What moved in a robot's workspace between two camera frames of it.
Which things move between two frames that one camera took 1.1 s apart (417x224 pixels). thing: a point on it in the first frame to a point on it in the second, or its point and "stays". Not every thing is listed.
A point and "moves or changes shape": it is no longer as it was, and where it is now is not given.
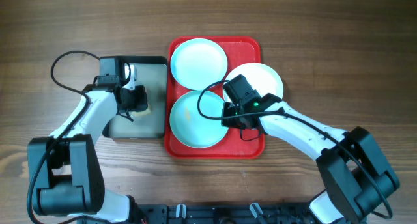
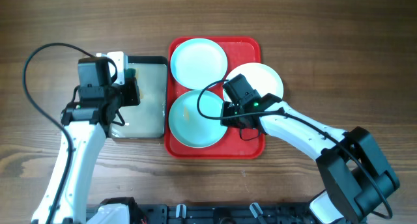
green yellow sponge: x=132 y=114 moves or changes shape
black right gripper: x=229 y=116 stays
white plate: x=263 y=79 stays
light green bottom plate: x=191 y=129 stays
